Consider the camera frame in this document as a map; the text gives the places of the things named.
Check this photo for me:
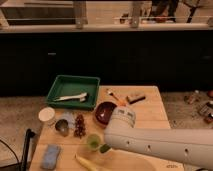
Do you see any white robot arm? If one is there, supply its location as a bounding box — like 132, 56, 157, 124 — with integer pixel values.
104, 106, 213, 170

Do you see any green plastic cup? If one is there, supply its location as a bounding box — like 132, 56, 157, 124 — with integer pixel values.
86, 134, 101, 151

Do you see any metal cup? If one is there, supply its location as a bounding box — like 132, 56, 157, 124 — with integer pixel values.
55, 119, 69, 136

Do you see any white round lid cup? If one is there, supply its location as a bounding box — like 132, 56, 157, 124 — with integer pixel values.
38, 107, 55, 126

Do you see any orange round fruit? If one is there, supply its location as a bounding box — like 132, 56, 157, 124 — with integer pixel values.
119, 100, 126, 106

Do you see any dark red bowl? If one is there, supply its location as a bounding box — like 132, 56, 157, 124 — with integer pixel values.
94, 101, 117, 127

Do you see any black brush block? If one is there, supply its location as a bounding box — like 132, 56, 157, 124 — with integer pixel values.
126, 93, 146, 104

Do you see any green plastic tray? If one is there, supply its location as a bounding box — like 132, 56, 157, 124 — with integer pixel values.
46, 75, 100, 110

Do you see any clear plastic bag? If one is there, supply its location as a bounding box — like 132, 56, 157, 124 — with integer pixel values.
61, 112, 75, 129

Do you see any brown grape bunch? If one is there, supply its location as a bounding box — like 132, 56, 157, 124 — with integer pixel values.
74, 114, 86, 138

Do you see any blue sponge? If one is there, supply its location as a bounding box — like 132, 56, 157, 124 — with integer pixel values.
40, 144, 61, 170

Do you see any black chair frame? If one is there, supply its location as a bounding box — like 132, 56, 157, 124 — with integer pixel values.
0, 128, 37, 171

